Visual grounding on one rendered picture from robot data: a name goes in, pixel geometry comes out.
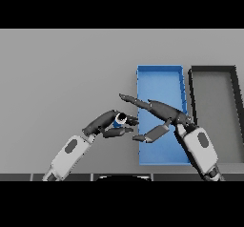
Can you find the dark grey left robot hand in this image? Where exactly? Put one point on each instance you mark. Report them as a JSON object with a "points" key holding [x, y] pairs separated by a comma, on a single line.
{"points": [[101, 122]]}

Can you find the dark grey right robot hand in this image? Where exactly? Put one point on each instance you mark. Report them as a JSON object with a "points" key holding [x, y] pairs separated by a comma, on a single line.
{"points": [[165, 110]]}

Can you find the blue pipe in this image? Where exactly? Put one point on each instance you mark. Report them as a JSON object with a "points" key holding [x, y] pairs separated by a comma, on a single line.
{"points": [[121, 119]]}

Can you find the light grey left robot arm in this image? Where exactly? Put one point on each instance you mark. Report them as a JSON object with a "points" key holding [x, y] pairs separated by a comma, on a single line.
{"points": [[68, 157]]}

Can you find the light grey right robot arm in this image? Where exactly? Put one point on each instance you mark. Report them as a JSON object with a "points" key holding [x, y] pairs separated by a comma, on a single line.
{"points": [[200, 151]]}

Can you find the blue bin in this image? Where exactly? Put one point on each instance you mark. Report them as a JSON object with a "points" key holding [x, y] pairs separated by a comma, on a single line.
{"points": [[160, 87]]}

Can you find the dark grey bin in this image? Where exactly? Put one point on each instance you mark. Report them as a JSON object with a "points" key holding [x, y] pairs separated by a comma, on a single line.
{"points": [[216, 116]]}

